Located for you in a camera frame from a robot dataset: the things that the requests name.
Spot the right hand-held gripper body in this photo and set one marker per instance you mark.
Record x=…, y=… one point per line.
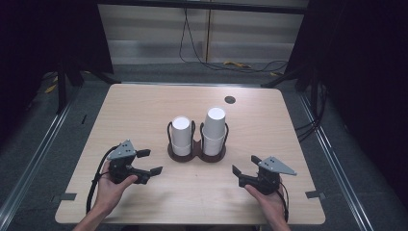
x=274, y=166

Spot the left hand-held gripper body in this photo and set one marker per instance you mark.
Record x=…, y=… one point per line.
x=121, y=153

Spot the white paper cup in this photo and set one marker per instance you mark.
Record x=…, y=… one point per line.
x=180, y=128
x=212, y=146
x=181, y=151
x=214, y=122

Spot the dark brown double cup holder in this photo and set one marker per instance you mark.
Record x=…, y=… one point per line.
x=196, y=151

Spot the person's right hand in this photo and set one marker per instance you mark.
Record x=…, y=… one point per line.
x=271, y=205

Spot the person's left hand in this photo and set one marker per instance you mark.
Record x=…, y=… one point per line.
x=109, y=194

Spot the grey tape strip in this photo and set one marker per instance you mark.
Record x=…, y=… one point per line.
x=315, y=194
x=65, y=196

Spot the round dark table grommet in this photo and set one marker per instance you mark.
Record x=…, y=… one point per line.
x=230, y=99

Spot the black stand legs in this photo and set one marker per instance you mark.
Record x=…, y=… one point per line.
x=282, y=78
x=61, y=93

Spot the yellow floor tape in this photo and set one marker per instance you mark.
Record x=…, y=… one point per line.
x=50, y=89
x=237, y=64

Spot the black curtain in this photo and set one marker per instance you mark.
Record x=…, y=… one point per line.
x=359, y=64
x=41, y=35

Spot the metal floor rail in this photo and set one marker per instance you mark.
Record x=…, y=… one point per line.
x=38, y=154
x=333, y=160

